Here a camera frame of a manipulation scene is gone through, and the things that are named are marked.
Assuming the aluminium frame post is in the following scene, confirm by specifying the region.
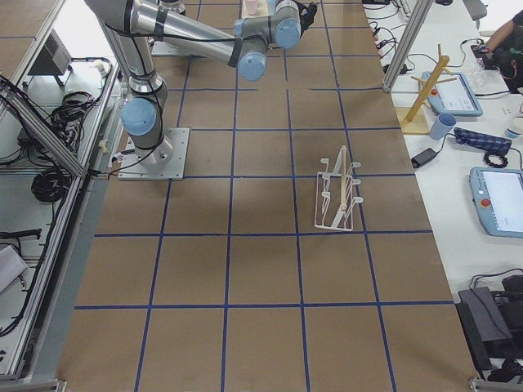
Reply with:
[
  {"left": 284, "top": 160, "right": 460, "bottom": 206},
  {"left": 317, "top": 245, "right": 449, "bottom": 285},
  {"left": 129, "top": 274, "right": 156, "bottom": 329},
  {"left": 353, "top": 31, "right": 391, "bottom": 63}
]
[{"left": 382, "top": 0, "right": 433, "bottom": 92}]

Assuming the wooden mug tree stand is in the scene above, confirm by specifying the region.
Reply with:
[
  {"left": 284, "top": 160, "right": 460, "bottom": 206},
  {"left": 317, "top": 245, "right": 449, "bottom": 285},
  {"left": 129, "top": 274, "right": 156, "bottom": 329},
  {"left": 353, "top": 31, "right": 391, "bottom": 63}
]
[{"left": 396, "top": 45, "right": 457, "bottom": 135}]

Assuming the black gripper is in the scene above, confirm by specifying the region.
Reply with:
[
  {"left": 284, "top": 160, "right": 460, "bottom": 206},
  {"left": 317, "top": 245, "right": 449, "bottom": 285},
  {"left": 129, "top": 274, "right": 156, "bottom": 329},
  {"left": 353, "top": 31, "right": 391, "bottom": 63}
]
[{"left": 297, "top": 2, "right": 318, "bottom": 29}]

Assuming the blue teach pendant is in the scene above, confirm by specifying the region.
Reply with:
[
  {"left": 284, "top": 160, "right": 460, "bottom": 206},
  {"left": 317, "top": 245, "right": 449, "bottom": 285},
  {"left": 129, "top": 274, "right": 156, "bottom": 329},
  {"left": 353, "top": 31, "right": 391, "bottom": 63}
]
[
  {"left": 469, "top": 167, "right": 523, "bottom": 238},
  {"left": 427, "top": 72, "right": 483, "bottom": 117}
]

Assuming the white wire cup rack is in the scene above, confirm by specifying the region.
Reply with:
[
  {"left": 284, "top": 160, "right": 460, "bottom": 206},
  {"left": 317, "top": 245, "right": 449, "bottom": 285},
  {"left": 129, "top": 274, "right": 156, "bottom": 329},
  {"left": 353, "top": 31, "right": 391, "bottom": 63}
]
[{"left": 314, "top": 145, "right": 364, "bottom": 232}]

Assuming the black power adapter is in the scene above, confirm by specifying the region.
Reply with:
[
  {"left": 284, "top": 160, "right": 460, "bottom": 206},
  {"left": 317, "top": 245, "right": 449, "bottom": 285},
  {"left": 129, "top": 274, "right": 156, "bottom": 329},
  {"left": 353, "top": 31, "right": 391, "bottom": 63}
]
[{"left": 411, "top": 148, "right": 438, "bottom": 169}]

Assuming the cream plastic tray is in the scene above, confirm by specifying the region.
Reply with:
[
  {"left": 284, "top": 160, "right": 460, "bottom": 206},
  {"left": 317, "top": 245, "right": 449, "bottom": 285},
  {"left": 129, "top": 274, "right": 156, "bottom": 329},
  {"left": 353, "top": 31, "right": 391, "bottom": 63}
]
[{"left": 242, "top": 0, "right": 275, "bottom": 18}]

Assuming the blue teach pendant far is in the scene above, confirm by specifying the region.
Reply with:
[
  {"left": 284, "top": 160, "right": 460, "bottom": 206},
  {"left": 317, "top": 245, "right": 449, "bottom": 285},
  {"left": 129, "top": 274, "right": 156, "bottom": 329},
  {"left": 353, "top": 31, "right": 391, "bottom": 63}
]
[{"left": 427, "top": 72, "right": 483, "bottom": 117}]

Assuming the light blue cup on desk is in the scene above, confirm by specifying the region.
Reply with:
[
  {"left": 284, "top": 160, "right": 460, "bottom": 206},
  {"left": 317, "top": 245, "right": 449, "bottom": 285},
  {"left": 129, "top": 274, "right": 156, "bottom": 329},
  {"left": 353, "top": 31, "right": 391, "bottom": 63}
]
[{"left": 429, "top": 113, "right": 457, "bottom": 140}]

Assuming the blue plaid cloth pouch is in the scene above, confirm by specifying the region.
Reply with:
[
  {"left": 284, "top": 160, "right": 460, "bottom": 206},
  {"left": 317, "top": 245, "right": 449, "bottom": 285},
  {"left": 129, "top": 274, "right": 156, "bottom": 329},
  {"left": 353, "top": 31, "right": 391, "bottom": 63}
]
[{"left": 454, "top": 127, "right": 512, "bottom": 156}]

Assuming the pink cup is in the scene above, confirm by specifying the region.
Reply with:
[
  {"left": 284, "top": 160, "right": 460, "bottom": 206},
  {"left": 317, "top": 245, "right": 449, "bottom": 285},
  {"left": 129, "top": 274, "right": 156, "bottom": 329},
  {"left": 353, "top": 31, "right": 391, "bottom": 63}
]
[{"left": 244, "top": 0, "right": 258, "bottom": 16}]

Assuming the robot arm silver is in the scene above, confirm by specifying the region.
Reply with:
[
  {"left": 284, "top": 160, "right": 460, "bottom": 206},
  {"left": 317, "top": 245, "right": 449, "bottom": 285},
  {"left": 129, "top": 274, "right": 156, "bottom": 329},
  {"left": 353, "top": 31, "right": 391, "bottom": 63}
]
[{"left": 87, "top": 1, "right": 317, "bottom": 180}]

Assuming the blue teach pendant near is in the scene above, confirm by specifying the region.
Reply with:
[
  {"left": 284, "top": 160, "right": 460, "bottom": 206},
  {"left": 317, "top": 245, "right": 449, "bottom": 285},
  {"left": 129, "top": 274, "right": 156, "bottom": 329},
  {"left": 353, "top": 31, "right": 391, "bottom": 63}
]
[{"left": 469, "top": 167, "right": 523, "bottom": 238}]

